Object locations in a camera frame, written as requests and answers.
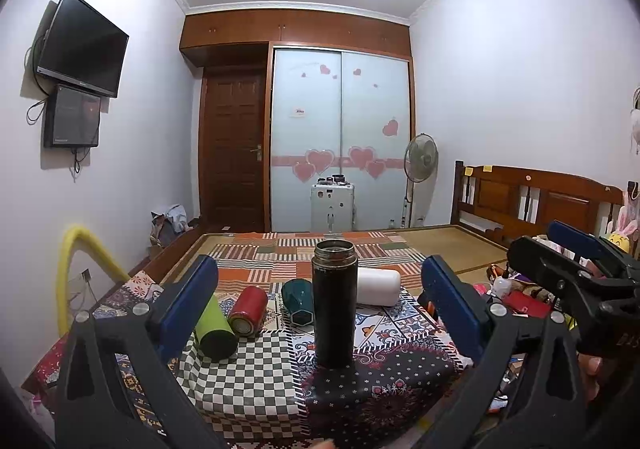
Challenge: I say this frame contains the wooden wardrobe with glass doors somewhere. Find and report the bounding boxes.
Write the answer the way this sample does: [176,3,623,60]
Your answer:
[180,9,415,233]

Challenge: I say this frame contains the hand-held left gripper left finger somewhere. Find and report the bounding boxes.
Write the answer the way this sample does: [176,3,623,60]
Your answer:
[54,255,227,449]

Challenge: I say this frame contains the yellow foam tube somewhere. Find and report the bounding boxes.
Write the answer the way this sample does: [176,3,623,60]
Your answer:
[56,225,132,337]

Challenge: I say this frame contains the standing electric fan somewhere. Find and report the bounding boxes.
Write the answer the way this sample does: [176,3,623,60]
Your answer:
[401,133,440,229]

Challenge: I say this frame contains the black television cable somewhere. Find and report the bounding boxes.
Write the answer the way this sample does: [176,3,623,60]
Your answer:
[26,98,49,126]

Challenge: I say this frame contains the teal cup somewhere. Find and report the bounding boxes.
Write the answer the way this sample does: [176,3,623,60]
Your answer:
[281,279,316,327]

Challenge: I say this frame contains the red pouch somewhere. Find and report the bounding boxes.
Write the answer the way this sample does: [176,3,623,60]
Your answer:
[504,291,552,318]

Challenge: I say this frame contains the woven bamboo bed mat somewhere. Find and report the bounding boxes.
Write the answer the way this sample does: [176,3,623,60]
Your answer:
[165,225,510,291]

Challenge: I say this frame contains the white boxy appliance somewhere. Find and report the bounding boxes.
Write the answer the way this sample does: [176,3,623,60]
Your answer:
[310,175,356,233]

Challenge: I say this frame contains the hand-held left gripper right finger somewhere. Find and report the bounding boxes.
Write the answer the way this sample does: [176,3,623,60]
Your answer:
[414,255,592,449]

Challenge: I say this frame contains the white cup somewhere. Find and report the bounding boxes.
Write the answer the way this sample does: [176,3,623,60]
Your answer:
[356,268,402,307]

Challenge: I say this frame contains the wooden bed headboard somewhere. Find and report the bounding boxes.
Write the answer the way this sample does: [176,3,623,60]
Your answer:
[450,160,626,246]

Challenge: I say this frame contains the yellow plush toy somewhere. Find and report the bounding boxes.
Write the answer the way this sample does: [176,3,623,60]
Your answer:
[599,234,632,256]

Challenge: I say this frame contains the black thermos cup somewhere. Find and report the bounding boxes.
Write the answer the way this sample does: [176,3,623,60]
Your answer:
[312,239,359,369]

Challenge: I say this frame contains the pink bunny plush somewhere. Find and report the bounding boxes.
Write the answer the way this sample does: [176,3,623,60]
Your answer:
[616,203,640,241]

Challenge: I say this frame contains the small black wall screen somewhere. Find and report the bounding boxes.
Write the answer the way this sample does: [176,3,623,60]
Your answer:
[43,84,102,148]

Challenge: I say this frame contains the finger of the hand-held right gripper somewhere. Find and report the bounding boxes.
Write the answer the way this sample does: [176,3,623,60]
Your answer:
[546,220,640,282]
[506,235,608,325]

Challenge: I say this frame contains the black wall television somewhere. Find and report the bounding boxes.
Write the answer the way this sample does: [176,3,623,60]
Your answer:
[34,0,130,98]

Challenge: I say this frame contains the green cup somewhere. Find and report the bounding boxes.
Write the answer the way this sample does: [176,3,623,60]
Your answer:
[194,293,239,362]

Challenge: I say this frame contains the red cup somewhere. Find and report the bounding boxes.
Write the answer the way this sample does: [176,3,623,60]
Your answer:
[227,286,269,336]

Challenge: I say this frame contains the pile of clothes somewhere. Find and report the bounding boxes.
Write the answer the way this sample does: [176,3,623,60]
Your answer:
[149,204,194,250]

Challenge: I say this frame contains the brown wooden door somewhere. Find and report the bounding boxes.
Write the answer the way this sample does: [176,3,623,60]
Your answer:
[199,66,268,232]

